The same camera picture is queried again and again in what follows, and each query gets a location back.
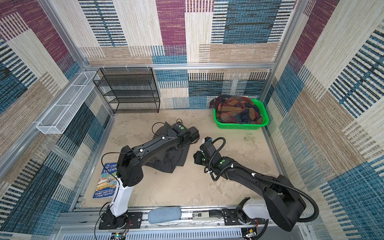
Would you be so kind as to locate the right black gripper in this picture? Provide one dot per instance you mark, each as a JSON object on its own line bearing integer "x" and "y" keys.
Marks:
{"x": 197, "y": 158}

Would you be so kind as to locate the grey pinstriped long sleeve shirt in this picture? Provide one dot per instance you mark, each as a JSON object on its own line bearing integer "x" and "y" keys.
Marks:
{"x": 167, "y": 161}

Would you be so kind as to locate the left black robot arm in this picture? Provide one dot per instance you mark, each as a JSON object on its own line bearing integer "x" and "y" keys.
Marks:
{"x": 131, "y": 161}

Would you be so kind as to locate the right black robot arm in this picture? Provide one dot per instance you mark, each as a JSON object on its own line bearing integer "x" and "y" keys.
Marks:
{"x": 284, "y": 202}

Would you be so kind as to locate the plaid red shirt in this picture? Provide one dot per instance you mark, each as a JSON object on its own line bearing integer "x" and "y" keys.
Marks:
{"x": 236, "y": 110}

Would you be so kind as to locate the green plastic basket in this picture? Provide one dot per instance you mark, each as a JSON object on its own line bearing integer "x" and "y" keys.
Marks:
{"x": 232, "y": 126}

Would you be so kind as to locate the blue grey cloth pad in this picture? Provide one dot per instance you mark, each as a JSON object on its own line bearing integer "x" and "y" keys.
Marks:
{"x": 163, "y": 215}

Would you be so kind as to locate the blue treehouse book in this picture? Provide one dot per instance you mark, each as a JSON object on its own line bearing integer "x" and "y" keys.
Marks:
{"x": 107, "y": 183}

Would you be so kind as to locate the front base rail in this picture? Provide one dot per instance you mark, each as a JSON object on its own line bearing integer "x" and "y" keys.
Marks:
{"x": 196, "y": 223}

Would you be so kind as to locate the black wire mesh shelf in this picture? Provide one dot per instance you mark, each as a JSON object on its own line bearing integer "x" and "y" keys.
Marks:
{"x": 128, "y": 90}

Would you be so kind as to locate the white wire mesh tray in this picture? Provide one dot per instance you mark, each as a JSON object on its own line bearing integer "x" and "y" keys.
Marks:
{"x": 57, "y": 119}

